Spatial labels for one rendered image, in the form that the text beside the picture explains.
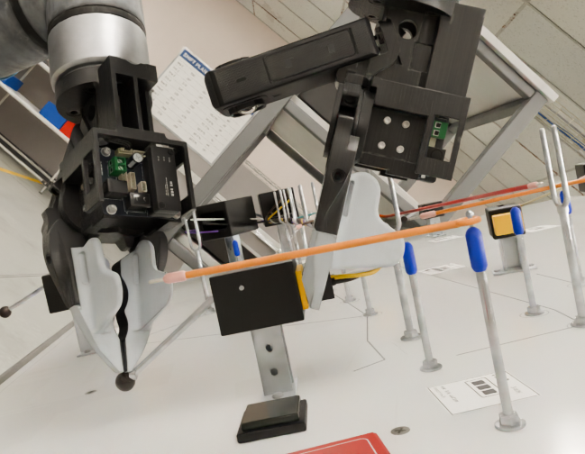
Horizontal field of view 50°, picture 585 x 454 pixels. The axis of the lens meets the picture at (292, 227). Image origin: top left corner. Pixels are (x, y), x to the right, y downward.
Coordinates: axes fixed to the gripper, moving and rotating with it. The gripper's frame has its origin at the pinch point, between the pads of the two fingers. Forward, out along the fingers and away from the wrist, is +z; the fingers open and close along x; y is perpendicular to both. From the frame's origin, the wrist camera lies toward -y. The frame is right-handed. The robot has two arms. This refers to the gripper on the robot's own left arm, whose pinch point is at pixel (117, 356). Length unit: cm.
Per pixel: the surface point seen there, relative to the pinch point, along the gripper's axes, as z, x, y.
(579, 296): 1.8, 24.5, 21.4
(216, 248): -34, 59, -72
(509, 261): -5.9, 43.8, 6.0
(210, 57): -449, 402, -520
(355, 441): 7.7, -1.6, 23.6
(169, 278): -1.6, -3.1, 13.8
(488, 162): -41, 106, -28
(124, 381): 1.9, 0.0, 0.7
